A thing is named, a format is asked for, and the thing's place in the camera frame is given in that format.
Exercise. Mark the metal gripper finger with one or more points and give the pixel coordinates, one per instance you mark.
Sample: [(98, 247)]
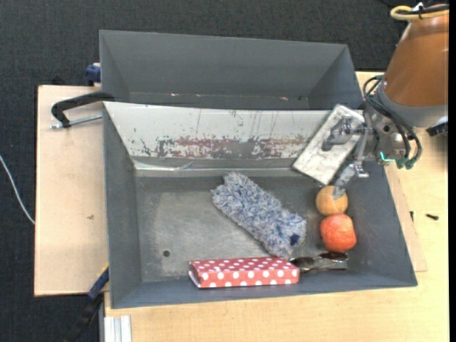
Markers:
[(338, 134), (351, 178)]

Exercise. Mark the pale grey block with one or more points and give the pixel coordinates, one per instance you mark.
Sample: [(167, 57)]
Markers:
[(315, 159)]

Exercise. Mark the tan ball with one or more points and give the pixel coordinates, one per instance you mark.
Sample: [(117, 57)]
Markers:
[(326, 203)]

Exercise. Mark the orange-red ball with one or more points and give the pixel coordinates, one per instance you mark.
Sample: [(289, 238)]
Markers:
[(337, 232)]

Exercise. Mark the brown sunglasses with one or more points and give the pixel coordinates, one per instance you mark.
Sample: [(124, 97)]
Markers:
[(320, 262)]

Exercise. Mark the small black screw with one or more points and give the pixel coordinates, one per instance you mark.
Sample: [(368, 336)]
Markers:
[(432, 217)]

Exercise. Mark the blue and white fluffy duster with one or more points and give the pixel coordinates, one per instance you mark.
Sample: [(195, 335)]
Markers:
[(256, 212)]

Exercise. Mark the red white-dotted box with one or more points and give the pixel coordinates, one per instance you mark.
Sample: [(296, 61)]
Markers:
[(246, 272)]

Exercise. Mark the grey metal bin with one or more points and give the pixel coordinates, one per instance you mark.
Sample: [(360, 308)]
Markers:
[(199, 223)]

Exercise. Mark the black cylinder on white bracket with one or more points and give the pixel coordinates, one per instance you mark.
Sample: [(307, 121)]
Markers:
[(437, 128)]

